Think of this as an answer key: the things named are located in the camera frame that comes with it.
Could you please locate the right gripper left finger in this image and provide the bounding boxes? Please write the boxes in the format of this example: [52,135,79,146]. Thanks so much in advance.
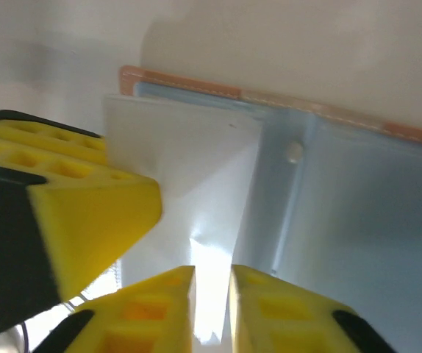
[32,265,197,353]

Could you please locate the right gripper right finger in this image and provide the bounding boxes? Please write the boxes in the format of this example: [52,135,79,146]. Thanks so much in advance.
[227,264,399,353]

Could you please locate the pink leather card holder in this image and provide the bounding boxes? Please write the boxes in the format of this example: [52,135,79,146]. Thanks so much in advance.
[102,65,422,353]

